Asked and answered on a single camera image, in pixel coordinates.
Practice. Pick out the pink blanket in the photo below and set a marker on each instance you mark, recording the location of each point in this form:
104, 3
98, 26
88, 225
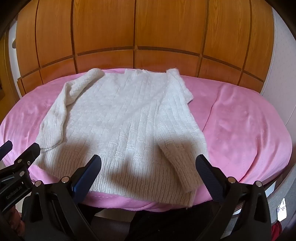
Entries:
242, 129

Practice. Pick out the red cloth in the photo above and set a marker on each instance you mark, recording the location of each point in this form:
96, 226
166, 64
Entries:
276, 231

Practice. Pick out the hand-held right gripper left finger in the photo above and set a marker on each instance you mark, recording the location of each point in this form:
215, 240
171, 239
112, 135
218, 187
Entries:
86, 178

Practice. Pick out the wooden wardrobe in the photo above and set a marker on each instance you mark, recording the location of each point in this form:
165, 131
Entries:
148, 27

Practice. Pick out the white knitted sweater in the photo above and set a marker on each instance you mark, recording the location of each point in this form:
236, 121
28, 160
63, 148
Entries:
129, 120

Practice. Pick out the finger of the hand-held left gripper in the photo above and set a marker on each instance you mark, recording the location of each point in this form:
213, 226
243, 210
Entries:
7, 147
31, 151

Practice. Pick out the small white paper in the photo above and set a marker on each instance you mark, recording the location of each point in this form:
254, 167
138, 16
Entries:
281, 209

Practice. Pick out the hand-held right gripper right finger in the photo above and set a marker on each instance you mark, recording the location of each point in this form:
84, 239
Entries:
209, 178

